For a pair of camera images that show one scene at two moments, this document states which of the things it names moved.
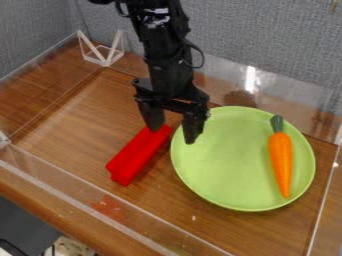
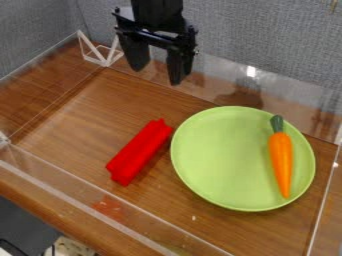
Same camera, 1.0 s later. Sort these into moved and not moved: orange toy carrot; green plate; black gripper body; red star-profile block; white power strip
Moved: black gripper body
Not moved: white power strip; green plate; orange toy carrot; red star-profile block
